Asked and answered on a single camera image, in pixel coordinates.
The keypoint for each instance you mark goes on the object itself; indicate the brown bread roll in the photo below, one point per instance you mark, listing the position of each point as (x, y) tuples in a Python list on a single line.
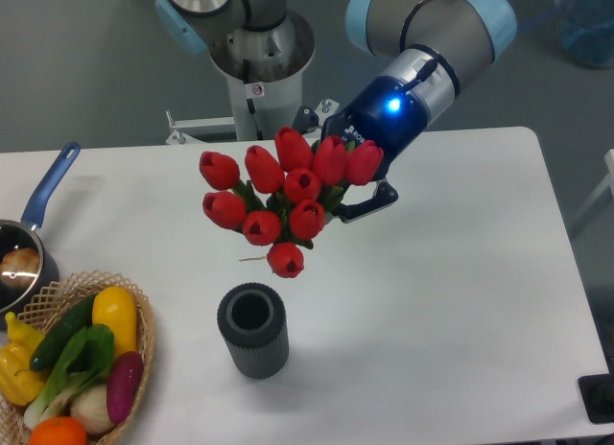
[(19, 268)]

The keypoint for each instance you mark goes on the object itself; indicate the yellow squash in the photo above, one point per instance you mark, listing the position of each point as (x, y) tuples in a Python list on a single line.
[(115, 308)]

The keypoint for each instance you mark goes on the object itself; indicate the green cucumber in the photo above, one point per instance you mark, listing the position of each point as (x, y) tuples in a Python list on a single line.
[(49, 350)]

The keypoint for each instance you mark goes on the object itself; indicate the orange fruit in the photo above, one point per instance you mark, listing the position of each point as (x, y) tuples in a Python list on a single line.
[(63, 430)]

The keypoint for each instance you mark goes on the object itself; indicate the blue transparent bin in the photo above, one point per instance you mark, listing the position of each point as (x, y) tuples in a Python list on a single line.
[(585, 32)]

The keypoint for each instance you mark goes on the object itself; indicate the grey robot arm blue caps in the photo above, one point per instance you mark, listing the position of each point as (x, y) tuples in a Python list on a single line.
[(436, 47)]

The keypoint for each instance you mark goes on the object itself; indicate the dark grey ribbed vase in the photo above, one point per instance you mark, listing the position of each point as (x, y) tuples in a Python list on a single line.
[(252, 320)]

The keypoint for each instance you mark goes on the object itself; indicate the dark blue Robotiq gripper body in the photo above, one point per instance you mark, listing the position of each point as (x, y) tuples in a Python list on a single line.
[(381, 113)]

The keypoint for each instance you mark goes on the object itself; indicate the blue handled saucepan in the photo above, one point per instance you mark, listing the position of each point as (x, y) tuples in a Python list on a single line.
[(23, 233)]

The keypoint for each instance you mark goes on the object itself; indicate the yellow bell pepper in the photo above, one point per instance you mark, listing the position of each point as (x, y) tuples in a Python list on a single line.
[(19, 384)]

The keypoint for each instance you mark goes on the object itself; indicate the black device at table edge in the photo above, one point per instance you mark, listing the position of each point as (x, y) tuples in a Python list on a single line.
[(597, 397)]

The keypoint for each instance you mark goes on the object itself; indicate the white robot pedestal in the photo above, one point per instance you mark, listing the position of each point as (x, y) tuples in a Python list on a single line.
[(264, 78)]

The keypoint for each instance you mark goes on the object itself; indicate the red tulip bouquet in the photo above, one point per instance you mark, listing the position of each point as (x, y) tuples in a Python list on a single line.
[(280, 200)]

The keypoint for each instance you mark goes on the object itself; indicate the green bok choy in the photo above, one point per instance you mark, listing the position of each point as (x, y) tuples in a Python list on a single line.
[(86, 358)]

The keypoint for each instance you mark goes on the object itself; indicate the white metal frame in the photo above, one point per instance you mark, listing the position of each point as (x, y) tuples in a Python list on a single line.
[(595, 203)]

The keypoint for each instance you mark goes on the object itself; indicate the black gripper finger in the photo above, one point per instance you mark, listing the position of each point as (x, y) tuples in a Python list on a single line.
[(384, 195), (308, 122)]

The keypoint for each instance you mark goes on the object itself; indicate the purple eggplant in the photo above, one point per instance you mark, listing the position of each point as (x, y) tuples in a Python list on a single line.
[(122, 385)]

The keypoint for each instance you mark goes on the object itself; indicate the woven wicker basket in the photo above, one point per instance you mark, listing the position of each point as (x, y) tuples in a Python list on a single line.
[(44, 308)]

